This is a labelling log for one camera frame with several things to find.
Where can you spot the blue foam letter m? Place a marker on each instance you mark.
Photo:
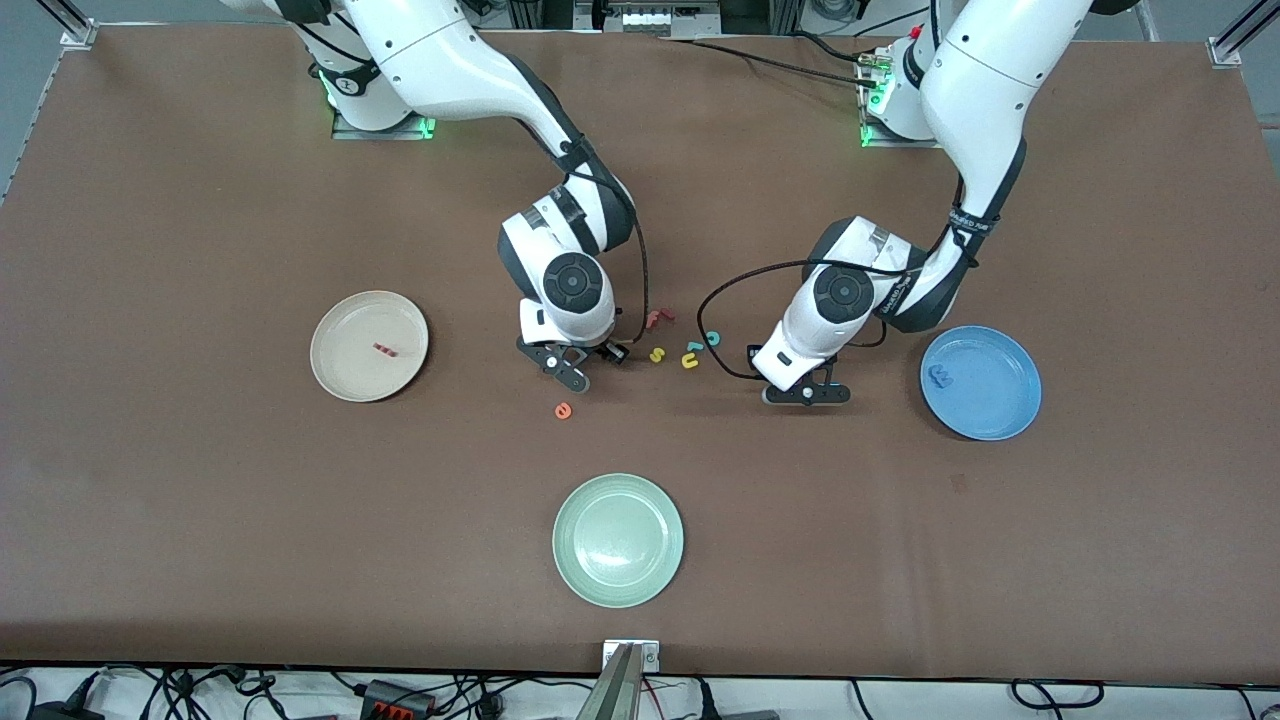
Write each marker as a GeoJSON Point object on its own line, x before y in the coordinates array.
{"type": "Point", "coordinates": [940, 376]}

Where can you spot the aluminium frame profile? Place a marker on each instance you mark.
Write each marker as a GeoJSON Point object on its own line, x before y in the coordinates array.
{"type": "Point", "coordinates": [1235, 40]}
{"type": "Point", "coordinates": [75, 30]}

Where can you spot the blue plate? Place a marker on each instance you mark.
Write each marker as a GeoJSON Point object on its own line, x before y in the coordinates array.
{"type": "Point", "coordinates": [981, 383]}

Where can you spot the small metal bracket plate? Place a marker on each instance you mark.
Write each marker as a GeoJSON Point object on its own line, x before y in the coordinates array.
{"type": "Point", "coordinates": [650, 657]}

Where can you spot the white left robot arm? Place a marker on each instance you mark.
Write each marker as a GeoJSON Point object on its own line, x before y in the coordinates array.
{"type": "Point", "coordinates": [985, 80]}

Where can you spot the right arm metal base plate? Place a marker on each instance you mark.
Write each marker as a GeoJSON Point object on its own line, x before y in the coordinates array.
{"type": "Point", "coordinates": [385, 134]}

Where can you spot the beige brown plate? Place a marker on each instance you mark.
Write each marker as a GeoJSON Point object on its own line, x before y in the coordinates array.
{"type": "Point", "coordinates": [369, 346]}

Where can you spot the red foam letter f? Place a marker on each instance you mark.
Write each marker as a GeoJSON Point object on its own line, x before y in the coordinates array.
{"type": "Point", "coordinates": [657, 319]}

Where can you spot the grey metal post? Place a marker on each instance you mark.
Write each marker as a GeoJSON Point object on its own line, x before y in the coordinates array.
{"type": "Point", "coordinates": [615, 695]}

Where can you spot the metal rack with connectors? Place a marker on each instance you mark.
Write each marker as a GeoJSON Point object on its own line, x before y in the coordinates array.
{"type": "Point", "coordinates": [650, 18]}

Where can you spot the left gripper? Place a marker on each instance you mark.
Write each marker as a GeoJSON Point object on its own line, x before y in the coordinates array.
{"type": "Point", "coordinates": [754, 352]}

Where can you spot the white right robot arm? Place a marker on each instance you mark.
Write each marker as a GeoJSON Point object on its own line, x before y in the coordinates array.
{"type": "Point", "coordinates": [450, 60]}

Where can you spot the pale green plate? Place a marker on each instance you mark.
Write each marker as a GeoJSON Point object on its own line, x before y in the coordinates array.
{"type": "Point", "coordinates": [618, 540]}

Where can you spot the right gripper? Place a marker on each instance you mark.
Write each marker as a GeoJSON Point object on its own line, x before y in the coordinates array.
{"type": "Point", "coordinates": [606, 350]}

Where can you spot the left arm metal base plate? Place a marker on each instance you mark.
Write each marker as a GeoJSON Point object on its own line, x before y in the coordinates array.
{"type": "Point", "coordinates": [875, 142]}

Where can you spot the black red power strip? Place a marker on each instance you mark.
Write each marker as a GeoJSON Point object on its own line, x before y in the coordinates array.
{"type": "Point", "coordinates": [395, 700]}

